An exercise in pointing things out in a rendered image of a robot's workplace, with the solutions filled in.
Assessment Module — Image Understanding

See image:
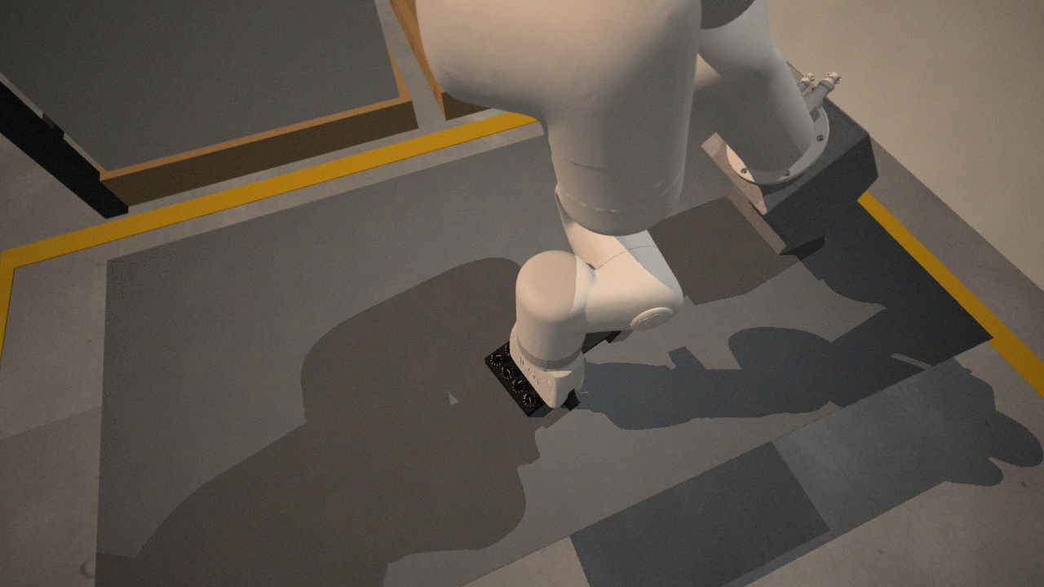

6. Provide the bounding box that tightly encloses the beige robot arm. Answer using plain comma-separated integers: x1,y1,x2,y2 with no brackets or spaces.
416,0,841,369

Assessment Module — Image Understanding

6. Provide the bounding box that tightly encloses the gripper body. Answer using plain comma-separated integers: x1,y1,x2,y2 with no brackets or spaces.
511,322,585,408

